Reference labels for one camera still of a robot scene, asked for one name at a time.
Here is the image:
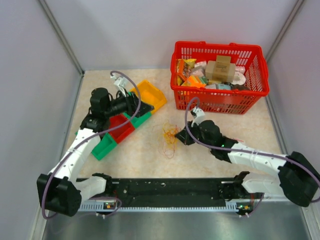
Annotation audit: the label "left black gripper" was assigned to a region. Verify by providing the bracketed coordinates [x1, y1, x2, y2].
[104, 88, 154, 118]

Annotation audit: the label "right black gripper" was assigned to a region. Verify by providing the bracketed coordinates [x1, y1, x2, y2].
[175, 120, 214, 149]

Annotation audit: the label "yellow orange wires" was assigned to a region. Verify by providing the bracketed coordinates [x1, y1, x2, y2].
[157, 120, 181, 160]

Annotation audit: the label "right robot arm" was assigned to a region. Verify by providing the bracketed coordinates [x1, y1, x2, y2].
[175, 120, 320, 207]

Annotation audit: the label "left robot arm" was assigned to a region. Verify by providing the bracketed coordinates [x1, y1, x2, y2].
[36, 87, 154, 220]

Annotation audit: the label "yellow plastic bin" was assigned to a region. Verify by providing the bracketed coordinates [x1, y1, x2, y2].
[137, 79, 167, 115]

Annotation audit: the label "upper green plastic bin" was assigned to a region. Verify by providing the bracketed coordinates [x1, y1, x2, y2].
[130, 112, 152, 129]

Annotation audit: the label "green plastic bin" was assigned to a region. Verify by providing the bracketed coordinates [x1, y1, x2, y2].
[130, 112, 152, 129]
[91, 133, 117, 161]

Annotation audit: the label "red plastic bin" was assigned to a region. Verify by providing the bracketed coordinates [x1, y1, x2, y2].
[109, 114, 135, 144]

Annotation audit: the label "lower green plastic bin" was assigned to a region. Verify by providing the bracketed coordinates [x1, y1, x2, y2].
[91, 133, 117, 161]

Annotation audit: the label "orange snack box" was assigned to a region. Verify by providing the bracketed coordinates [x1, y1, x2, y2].
[181, 75, 207, 88]

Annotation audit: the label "brown cardboard box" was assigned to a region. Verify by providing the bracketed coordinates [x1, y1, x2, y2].
[205, 55, 236, 82]

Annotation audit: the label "white tape roll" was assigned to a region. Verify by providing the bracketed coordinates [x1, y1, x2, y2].
[231, 71, 246, 86]

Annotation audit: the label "red plastic shopping basket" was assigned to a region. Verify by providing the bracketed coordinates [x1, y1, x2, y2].
[170, 41, 270, 115]

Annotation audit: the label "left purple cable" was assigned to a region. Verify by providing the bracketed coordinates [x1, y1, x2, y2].
[41, 70, 141, 220]

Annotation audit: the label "purple cable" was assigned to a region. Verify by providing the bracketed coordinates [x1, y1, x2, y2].
[41, 70, 141, 220]
[184, 97, 320, 202]

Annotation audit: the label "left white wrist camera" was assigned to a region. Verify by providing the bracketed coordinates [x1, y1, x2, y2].
[112, 76, 129, 96]

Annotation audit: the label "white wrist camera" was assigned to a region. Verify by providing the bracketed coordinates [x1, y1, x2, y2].
[112, 76, 129, 96]
[190, 106, 205, 127]

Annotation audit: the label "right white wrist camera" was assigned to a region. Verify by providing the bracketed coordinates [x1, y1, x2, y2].
[190, 106, 205, 127]

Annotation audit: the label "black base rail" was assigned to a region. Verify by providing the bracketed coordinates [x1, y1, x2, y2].
[94, 178, 251, 207]

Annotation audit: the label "grey slotted cable duct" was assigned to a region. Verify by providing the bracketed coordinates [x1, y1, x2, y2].
[78, 200, 253, 213]

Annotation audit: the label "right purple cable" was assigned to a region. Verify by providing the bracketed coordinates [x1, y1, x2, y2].
[184, 97, 320, 202]

